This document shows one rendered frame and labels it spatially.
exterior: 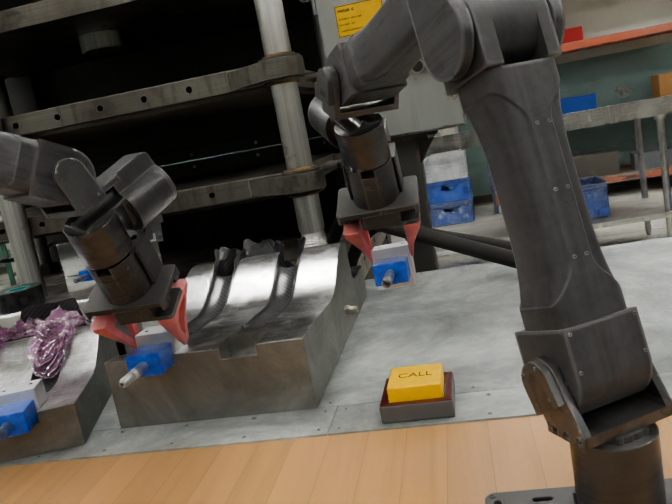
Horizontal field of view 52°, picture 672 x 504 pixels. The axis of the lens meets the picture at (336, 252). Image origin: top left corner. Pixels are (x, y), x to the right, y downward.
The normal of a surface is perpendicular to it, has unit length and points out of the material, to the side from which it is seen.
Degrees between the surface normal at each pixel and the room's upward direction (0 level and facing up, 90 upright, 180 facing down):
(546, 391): 90
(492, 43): 76
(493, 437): 0
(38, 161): 90
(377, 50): 93
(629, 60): 90
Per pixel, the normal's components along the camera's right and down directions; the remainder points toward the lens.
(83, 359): -0.10, -0.79
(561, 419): -0.92, 0.23
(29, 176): 0.72, 0.04
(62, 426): 0.13, 0.16
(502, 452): -0.18, -0.97
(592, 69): -0.24, 0.22
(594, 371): 0.30, -0.13
